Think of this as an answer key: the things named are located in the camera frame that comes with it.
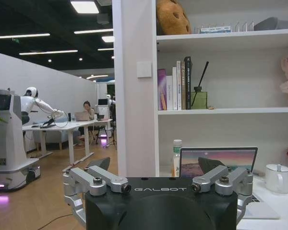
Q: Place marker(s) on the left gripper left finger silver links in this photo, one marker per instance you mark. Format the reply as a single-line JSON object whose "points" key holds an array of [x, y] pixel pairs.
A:
{"points": [[98, 173]]}

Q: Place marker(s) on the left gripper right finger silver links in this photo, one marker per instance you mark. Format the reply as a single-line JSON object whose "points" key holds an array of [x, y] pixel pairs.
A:
{"points": [[218, 173]]}

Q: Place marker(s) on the open laptop sunset screen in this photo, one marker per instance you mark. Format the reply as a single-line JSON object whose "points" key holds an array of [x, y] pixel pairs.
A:
{"points": [[235, 157]]}

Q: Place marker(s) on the clear drink bottle green label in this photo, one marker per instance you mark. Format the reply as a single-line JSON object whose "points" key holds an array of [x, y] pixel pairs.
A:
{"points": [[176, 158]]}

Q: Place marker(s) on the white office desk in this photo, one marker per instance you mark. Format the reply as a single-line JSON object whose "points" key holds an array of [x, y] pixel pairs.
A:
{"points": [[69, 124]]}

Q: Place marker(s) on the white ceramic mug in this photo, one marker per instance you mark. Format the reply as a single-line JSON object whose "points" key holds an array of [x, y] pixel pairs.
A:
{"points": [[276, 178]]}

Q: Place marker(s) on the pale laptop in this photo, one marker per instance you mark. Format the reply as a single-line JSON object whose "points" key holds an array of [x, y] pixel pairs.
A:
{"points": [[81, 116]]}

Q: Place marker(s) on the white robot with screen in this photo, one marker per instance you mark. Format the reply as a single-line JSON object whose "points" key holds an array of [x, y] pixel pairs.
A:
{"points": [[103, 112]]}

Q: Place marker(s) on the white shelf unit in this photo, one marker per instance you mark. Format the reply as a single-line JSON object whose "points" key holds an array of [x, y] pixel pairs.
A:
{"points": [[230, 111]]}

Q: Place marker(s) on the person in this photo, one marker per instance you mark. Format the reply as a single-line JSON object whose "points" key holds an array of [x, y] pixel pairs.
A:
{"points": [[87, 109]]}

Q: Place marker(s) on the green diffuser bottle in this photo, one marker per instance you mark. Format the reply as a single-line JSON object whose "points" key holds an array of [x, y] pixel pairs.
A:
{"points": [[199, 99]]}

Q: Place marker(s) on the white humanoid robot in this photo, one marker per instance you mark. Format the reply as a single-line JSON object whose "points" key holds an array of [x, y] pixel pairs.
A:
{"points": [[14, 134]]}

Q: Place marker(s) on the short white book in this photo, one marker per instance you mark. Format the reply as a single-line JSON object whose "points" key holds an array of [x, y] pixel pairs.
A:
{"points": [[169, 93]]}

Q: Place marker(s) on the tan book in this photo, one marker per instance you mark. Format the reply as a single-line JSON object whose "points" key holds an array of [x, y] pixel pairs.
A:
{"points": [[183, 86]]}

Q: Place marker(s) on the cream book dark print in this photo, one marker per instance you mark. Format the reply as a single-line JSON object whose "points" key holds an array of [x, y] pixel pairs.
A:
{"points": [[179, 86]]}

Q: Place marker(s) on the purple book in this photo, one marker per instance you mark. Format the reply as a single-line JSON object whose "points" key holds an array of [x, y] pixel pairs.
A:
{"points": [[162, 91]]}

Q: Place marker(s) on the black reed sticks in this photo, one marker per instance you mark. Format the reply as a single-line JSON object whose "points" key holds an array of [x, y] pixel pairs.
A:
{"points": [[203, 74]]}

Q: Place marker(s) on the long strip ceiling light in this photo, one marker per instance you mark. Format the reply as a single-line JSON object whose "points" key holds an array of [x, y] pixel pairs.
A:
{"points": [[93, 31], [19, 36], [48, 52]]}

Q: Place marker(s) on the small square ceiling light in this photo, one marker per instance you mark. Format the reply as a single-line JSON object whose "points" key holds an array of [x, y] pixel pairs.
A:
{"points": [[108, 38]]}

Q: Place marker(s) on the blue and white box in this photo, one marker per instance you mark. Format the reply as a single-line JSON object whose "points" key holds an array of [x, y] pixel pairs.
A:
{"points": [[216, 29]]}

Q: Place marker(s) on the grey folded object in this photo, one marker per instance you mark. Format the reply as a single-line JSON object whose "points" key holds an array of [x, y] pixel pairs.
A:
{"points": [[276, 24]]}

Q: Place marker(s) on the brown cookie plush cushion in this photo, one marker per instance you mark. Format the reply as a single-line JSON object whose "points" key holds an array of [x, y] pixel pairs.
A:
{"points": [[172, 16]]}

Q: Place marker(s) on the large square ceiling light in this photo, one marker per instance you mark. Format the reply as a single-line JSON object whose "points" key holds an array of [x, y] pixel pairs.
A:
{"points": [[84, 5]]}

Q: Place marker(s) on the white wall switch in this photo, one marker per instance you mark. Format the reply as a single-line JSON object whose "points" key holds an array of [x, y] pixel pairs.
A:
{"points": [[144, 69]]}

